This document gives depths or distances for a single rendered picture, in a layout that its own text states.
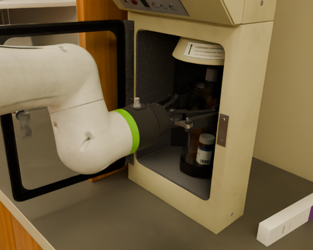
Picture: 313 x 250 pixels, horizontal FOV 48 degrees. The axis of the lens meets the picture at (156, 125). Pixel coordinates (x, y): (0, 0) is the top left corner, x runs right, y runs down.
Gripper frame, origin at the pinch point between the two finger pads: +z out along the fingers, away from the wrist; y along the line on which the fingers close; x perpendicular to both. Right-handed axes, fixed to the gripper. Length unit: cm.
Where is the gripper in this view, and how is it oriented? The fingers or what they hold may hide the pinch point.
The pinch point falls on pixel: (207, 102)
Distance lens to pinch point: 86.7
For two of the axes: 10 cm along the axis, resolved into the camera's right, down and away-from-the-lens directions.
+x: -0.3, 9.2, 4.0
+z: 7.2, -2.6, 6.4
